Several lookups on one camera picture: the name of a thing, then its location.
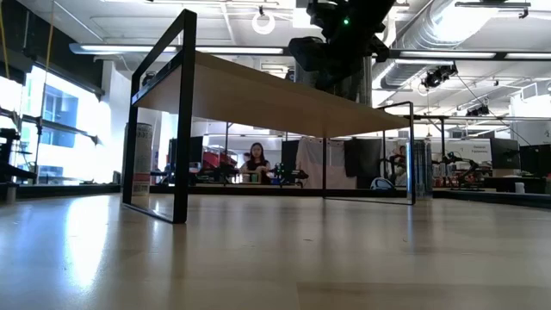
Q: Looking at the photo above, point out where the black computer monitor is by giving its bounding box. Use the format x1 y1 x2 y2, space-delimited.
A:
489 137 522 171
518 144 551 178
170 136 204 176

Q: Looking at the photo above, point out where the white ring lamp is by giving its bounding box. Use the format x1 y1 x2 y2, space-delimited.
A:
251 10 276 36

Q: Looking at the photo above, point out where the white hanging cloth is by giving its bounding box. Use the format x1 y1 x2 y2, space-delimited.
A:
294 136 358 190

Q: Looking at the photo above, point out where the black ceiling camera cluster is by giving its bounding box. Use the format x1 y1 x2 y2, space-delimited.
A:
419 63 460 90

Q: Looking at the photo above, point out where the black hanging cloth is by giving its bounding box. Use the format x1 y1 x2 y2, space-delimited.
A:
343 137 384 178

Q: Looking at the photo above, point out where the seated person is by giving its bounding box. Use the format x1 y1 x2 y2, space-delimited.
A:
239 142 273 185

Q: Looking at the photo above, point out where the silver Celsius beverage can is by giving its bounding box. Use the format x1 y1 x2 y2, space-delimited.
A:
344 55 374 108

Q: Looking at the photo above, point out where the black ceiling rail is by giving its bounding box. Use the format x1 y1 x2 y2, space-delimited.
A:
454 1 533 21

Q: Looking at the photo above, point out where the black upright screen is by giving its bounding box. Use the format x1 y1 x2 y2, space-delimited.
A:
282 139 300 173

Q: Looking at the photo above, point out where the silver ventilation duct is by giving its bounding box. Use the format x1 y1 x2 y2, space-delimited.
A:
372 0 474 90

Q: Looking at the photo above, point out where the white and blue round object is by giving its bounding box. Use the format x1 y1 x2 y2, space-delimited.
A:
369 177 396 191

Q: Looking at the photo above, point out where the black equipment rack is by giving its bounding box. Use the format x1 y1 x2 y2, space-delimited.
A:
0 127 38 184

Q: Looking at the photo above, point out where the small black ceiling device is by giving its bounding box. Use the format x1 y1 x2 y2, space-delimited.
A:
464 103 492 118

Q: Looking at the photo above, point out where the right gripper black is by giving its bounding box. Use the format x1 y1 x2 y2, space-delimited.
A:
288 25 391 92

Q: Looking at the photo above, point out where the Celsius Peach Vibe can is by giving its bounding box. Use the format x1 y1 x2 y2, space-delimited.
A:
123 122 155 198

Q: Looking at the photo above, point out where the beverage can with silver lid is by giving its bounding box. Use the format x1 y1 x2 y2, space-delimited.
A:
406 138 434 201

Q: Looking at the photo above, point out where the long ceiling light bar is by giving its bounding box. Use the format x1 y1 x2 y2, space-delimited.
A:
68 41 285 56
387 49 551 61

